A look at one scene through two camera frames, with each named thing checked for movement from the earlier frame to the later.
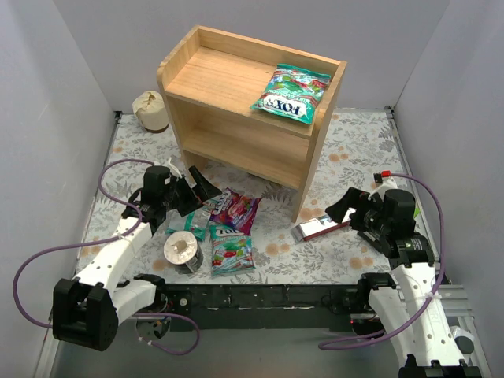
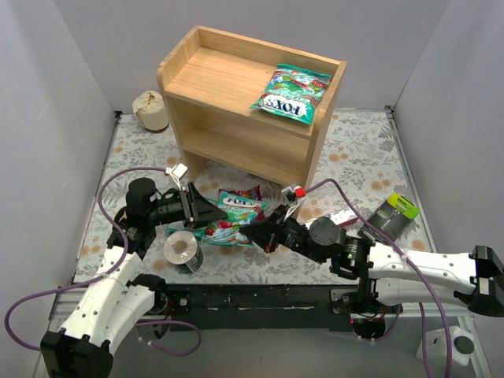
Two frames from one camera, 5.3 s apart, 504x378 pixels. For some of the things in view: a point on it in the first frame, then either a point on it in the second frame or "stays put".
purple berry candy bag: (235, 210) -> (254, 193)
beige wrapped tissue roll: (151, 111) stays put
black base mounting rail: (197, 307) stays put
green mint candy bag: (232, 251) -> (242, 207)
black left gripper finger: (204, 190) -> (198, 201)
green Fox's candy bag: (294, 93) stays put
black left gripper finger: (187, 201) -> (204, 210)
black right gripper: (357, 214) -> (273, 235)
